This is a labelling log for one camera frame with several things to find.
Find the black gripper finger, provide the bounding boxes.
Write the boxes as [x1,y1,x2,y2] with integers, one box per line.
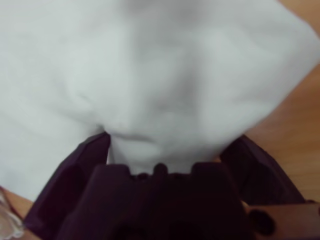
[23,131,112,240]
[219,134,306,207]

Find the white t-shirt with black print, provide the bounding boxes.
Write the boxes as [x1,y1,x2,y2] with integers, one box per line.
[0,0,320,202]

